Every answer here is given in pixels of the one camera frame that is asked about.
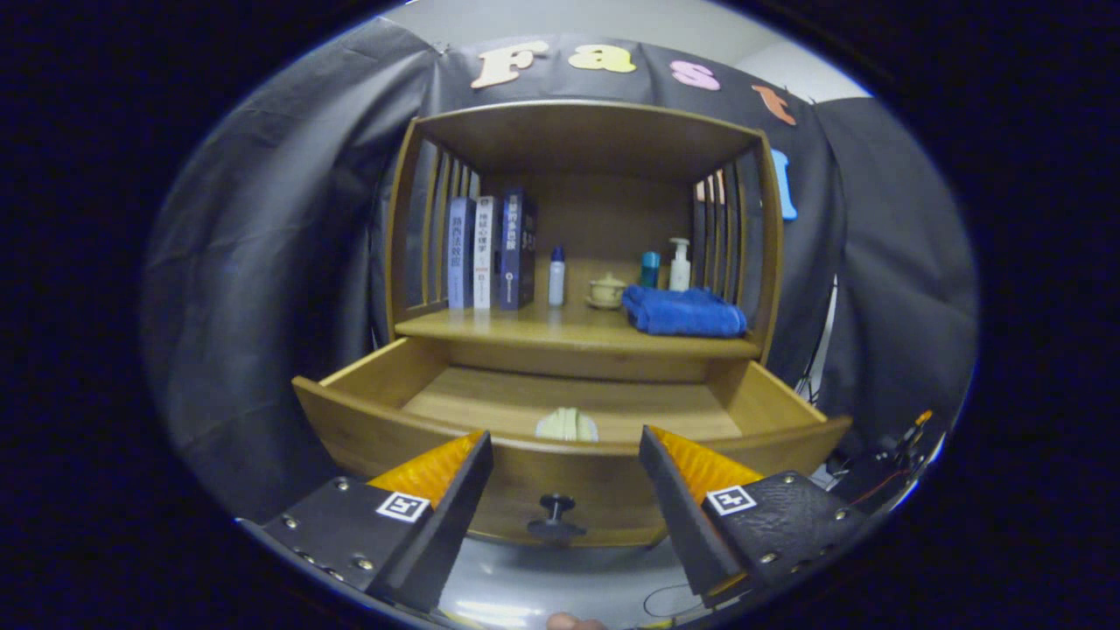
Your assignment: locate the cream ridged object white base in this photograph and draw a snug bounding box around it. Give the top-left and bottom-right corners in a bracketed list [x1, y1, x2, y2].
[535, 407, 601, 444]

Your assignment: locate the folded blue towel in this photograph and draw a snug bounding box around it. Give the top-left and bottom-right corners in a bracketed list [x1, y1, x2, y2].
[622, 285, 749, 339]

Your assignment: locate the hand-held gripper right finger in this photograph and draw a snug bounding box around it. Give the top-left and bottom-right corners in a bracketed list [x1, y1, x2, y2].
[637, 425, 876, 611]

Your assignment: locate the wooden drawer with black knob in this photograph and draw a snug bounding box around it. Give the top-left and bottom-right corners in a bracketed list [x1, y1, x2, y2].
[291, 337, 854, 549]

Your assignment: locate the dark blue book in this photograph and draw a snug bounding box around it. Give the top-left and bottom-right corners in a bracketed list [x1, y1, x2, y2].
[500, 186, 539, 312]

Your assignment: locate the black floor cable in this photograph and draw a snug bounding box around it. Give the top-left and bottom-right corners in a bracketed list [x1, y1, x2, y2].
[642, 584, 703, 620]

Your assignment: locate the black equipment with orange clip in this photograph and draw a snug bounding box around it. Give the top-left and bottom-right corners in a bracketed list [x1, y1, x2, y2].
[827, 409, 948, 515]

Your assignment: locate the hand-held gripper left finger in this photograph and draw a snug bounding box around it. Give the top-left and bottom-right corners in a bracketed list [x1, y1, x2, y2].
[241, 430, 495, 615]

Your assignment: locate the light blue book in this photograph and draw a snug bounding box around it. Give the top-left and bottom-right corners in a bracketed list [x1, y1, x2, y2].
[447, 197, 479, 310]

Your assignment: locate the cream lidded tea cup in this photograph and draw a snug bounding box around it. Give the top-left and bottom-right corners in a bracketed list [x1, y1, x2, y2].
[586, 273, 628, 311]

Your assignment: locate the black backdrop cloth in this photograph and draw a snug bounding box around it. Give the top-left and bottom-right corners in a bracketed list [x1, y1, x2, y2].
[140, 17, 981, 526]

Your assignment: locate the white book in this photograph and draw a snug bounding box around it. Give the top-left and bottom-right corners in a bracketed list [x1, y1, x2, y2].
[473, 195, 502, 311]

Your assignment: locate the wooden countertop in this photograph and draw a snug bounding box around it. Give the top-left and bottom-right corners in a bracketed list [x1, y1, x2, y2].
[394, 258, 764, 361]

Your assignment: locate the wooden cabinet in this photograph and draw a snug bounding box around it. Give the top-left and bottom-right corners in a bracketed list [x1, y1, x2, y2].
[385, 99, 785, 386]

